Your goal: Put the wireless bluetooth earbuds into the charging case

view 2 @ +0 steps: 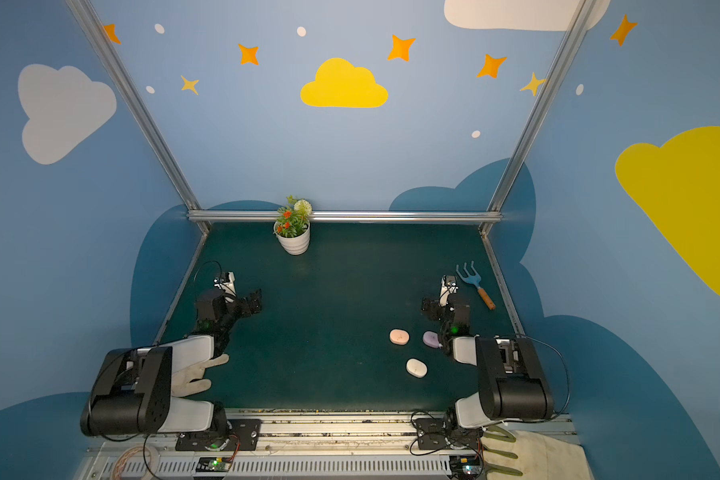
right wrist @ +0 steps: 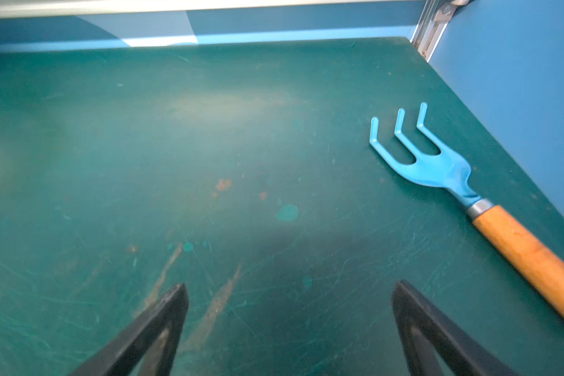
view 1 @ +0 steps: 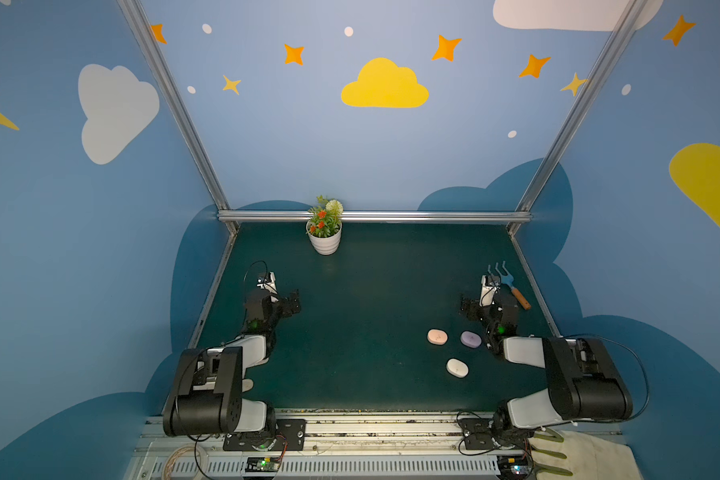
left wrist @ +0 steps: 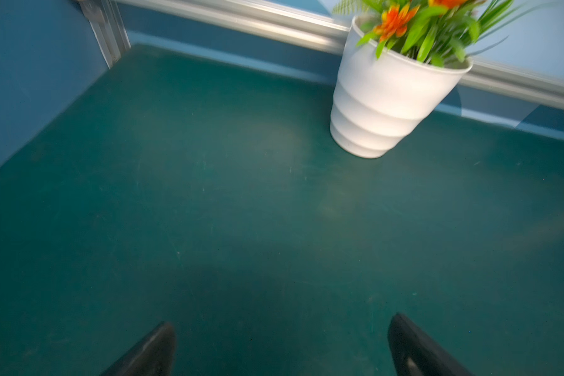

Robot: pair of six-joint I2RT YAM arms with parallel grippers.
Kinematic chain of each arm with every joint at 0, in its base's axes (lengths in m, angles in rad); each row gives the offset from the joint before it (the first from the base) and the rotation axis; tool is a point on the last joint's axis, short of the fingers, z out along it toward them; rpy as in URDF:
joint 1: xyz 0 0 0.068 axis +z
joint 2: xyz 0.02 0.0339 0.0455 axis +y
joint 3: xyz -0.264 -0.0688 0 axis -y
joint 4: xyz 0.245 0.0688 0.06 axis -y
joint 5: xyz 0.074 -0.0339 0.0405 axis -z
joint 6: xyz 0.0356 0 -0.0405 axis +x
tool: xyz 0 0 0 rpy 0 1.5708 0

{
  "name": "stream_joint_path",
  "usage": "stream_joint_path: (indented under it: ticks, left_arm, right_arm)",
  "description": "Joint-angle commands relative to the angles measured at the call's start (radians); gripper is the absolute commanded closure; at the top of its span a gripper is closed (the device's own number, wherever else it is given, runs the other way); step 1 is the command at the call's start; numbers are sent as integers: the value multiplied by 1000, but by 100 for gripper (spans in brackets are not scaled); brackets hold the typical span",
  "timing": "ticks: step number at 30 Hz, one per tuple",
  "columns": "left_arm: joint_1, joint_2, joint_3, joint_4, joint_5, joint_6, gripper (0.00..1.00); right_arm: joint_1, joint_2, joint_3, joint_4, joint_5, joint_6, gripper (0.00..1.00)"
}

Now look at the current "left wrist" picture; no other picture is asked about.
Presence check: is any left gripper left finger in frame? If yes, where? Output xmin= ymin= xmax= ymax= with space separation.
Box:
xmin=101 ymin=322 xmax=176 ymax=376

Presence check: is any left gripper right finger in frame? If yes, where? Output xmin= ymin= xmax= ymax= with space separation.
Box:
xmin=387 ymin=313 xmax=473 ymax=376

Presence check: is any potted plant white pot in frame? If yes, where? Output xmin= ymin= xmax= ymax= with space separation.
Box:
xmin=329 ymin=0 xmax=527 ymax=160

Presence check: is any aluminium back frame bar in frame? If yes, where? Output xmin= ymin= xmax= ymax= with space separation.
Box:
xmin=123 ymin=0 xmax=564 ymax=110

